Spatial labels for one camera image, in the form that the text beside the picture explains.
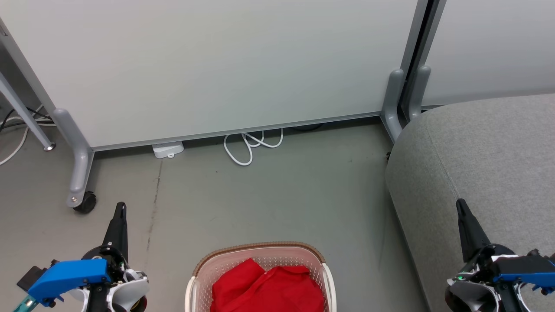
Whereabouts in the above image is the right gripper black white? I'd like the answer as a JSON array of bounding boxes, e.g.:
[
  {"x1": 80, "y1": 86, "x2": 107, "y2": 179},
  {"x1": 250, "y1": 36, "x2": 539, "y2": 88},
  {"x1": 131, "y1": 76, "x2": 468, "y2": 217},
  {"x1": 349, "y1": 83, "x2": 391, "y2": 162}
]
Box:
[{"x1": 445, "y1": 198, "x2": 527, "y2": 312}]

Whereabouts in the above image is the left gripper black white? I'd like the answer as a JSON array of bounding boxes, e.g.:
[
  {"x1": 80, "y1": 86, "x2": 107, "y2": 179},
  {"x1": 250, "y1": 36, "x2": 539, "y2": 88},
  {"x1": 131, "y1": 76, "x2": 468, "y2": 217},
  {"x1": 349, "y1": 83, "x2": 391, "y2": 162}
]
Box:
[{"x1": 69, "y1": 202, "x2": 150, "y2": 312}]

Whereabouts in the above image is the red cloth garment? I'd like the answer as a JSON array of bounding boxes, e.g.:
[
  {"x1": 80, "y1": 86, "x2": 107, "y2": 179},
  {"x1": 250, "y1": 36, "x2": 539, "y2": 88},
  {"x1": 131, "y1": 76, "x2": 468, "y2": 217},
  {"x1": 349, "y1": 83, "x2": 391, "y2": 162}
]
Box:
[{"x1": 210, "y1": 258, "x2": 326, "y2": 312}]

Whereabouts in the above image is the grey fabric sofa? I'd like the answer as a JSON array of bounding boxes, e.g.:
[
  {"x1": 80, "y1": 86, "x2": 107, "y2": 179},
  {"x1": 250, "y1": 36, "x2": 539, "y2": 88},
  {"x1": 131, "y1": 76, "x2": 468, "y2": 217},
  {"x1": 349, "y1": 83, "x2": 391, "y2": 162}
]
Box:
[{"x1": 385, "y1": 94, "x2": 555, "y2": 312}]

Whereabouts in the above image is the black caster wheel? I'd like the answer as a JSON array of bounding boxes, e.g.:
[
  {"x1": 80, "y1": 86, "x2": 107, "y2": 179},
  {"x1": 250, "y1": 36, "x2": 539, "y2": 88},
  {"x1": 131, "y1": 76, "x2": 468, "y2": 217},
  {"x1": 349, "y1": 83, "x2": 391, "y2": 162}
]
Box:
[{"x1": 73, "y1": 191, "x2": 97, "y2": 214}]

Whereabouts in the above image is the grey partition leg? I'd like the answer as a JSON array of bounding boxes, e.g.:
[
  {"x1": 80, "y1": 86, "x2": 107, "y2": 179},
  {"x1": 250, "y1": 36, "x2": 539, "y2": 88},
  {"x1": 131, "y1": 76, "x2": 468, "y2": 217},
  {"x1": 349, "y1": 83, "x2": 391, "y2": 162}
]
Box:
[{"x1": 52, "y1": 108, "x2": 95, "y2": 208}]

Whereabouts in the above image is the white plastic laundry basket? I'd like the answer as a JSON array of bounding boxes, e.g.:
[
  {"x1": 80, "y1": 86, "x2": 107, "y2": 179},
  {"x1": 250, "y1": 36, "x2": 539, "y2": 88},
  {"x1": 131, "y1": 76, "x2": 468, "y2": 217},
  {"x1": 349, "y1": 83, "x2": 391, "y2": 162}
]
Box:
[{"x1": 185, "y1": 241, "x2": 337, "y2": 312}]

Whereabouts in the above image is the white power adapter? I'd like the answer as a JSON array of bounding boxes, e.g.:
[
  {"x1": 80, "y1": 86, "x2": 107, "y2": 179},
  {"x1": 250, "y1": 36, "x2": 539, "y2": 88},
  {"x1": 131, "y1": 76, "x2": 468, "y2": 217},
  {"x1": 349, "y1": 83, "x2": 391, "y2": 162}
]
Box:
[{"x1": 152, "y1": 141, "x2": 185, "y2": 159}]

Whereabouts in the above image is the grey metal table leg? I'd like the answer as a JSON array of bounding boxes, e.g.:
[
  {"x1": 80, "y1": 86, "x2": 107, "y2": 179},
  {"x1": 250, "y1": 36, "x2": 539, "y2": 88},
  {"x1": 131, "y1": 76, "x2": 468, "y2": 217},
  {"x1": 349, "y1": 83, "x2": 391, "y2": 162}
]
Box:
[{"x1": 0, "y1": 71, "x2": 56, "y2": 152}]

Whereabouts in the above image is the grey partition foot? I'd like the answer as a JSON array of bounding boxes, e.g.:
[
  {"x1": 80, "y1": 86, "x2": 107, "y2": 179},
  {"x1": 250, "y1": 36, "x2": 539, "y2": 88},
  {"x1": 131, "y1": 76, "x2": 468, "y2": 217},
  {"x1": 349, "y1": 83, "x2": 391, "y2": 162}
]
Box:
[
  {"x1": 381, "y1": 69, "x2": 407, "y2": 143},
  {"x1": 408, "y1": 65, "x2": 431, "y2": 122}
]

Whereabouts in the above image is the large white partition panel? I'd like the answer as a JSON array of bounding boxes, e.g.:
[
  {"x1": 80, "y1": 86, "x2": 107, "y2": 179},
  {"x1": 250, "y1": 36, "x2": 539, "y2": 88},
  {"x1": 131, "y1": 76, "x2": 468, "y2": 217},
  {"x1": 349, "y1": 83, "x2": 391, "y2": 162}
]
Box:
[{"x1": 0, "y1": 0, "x2": 420, "y2": 150}]

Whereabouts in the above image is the narrow white partition panel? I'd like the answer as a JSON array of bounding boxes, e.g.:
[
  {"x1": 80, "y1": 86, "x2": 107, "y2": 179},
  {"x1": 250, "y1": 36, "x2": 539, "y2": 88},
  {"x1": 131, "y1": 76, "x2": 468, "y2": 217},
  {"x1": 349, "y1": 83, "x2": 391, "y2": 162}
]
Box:
[{"x1": 423, "y1": 0, "x2": 555, "y2": 107}]

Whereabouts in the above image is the thin white floor cable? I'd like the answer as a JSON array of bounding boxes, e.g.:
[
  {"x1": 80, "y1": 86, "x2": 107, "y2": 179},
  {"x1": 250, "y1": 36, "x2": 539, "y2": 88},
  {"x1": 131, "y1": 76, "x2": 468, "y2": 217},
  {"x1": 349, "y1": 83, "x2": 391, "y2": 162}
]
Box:
[{"x1": 0, "y1": 116, "x2": 56, "y2": 166}]

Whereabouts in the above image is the black floor cable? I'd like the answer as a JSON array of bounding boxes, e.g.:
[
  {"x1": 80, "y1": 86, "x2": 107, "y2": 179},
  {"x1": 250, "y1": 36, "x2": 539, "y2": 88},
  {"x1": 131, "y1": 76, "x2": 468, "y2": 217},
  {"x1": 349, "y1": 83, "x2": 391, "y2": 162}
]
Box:
[{"x1": 0, "y1": 105, "x2": 53, "y2": 132}]

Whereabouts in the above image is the white looped cable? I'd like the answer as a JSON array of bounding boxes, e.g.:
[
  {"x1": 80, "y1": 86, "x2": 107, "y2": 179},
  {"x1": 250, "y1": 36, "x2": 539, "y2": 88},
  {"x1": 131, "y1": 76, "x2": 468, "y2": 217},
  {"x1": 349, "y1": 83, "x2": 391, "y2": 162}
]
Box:
[{"x1": 223, "y1": 128, "x2": 284, "y2": 167}]

